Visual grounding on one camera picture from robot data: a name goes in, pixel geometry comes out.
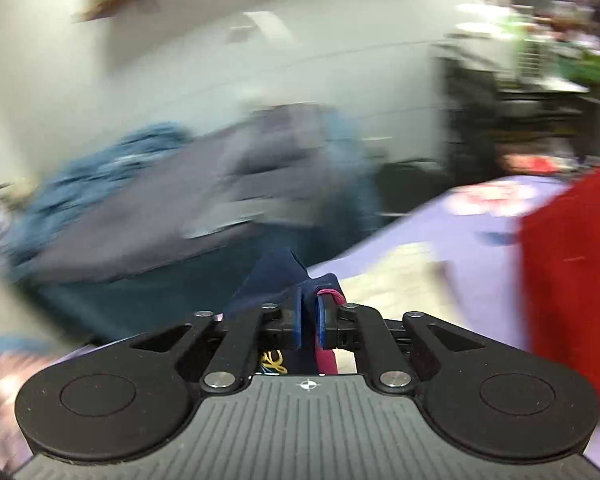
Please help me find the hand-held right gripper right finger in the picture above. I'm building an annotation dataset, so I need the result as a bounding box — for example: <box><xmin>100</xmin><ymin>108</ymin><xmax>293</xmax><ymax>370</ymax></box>
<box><xmin>316</xmin><ymin>293</ymin><xmax>486</xmax><ymax>394</ymax></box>

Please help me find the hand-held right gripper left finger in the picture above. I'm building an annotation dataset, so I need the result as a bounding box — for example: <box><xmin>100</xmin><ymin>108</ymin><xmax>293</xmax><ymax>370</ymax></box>
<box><xmin>130</xmin><ymin>300</ymin><xmax>304</xmax><ymax>394</ymax></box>

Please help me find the navy shirt with pink stripes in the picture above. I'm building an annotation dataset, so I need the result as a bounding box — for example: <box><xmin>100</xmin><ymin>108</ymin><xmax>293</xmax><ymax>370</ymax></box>
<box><xmin>222</xmin><ymin>249</ymin><xmax>343</xmax><ymax>376</ymax></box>

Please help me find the white dotted garment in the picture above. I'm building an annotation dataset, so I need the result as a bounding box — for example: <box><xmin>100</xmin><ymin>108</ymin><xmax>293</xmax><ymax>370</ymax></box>
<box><xmin>339</xmin><ymin>242</ymin><xmax>531</xmax><ymax>356</ymax></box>

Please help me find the purple floral bedsheet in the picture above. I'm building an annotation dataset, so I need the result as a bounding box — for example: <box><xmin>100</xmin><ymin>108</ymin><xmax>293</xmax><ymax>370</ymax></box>
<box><xmin>0</xmin><ymin>174</ymin><xmax>581</xmax><ymax>471</ymax></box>

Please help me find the grey quilt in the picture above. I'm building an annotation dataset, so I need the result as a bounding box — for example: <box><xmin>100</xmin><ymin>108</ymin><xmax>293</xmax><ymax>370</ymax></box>
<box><xmin>30</xmin><ymin>104</ymin><xmax>342</xmax><ymax>282</ymax></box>

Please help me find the red cloth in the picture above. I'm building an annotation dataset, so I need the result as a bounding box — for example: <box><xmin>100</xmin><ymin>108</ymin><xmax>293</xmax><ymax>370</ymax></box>
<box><xmin>519</xmin><ymin>155</ymin><xmax>600</xmax><ymax>417</ymax></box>

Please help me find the light blue quilt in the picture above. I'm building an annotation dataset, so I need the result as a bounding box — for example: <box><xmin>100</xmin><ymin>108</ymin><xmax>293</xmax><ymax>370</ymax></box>
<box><xmin>5</xmin><ymin>110</ymin><xmax>383</xmax><ymax>271</ymax></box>

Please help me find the dark storage shelf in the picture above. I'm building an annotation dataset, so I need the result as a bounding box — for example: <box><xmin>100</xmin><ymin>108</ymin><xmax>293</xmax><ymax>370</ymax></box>
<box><xmin>434</xmin><ymin>0</ymin><xmax>600</xmax><ymax>181</ymax></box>

